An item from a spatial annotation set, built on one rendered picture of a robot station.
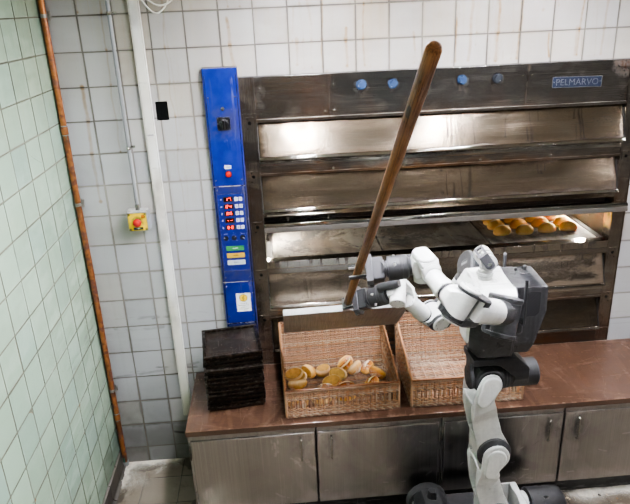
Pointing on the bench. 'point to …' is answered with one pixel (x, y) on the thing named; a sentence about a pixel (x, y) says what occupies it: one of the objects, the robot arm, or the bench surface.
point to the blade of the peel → (333, 318)
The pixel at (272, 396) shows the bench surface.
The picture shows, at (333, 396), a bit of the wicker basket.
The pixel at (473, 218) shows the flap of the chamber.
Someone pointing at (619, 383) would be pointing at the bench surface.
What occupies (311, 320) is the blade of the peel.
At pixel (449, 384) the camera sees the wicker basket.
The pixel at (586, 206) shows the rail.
